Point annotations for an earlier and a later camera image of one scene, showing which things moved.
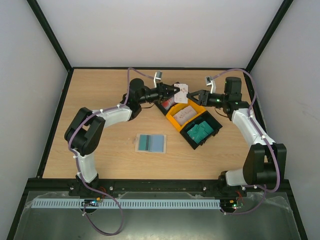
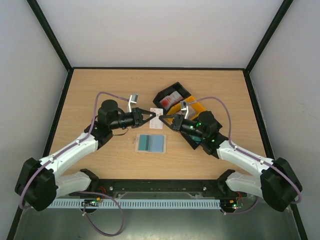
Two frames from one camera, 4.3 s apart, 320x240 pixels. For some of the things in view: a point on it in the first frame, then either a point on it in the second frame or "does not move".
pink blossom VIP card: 181,96 -> 155,122
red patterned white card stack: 167,103 does not move
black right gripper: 204,97 -> 177,122
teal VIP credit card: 143,142 does not move
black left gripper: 161,90 -> 137,117
